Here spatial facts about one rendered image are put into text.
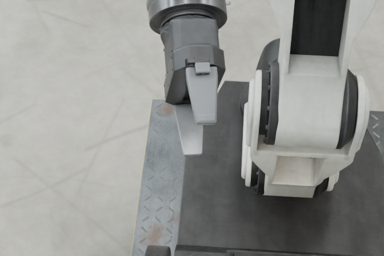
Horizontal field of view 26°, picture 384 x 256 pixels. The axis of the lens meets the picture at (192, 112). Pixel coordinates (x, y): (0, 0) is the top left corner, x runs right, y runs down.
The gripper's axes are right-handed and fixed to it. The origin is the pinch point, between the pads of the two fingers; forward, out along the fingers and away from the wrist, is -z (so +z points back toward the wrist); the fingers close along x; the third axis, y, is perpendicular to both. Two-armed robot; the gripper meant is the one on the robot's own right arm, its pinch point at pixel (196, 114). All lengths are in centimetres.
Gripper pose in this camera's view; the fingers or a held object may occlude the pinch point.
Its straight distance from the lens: 89.4
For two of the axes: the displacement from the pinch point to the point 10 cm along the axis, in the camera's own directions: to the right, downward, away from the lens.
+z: -0.8, -9.4, 3.4
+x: 1.3, -3.5, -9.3
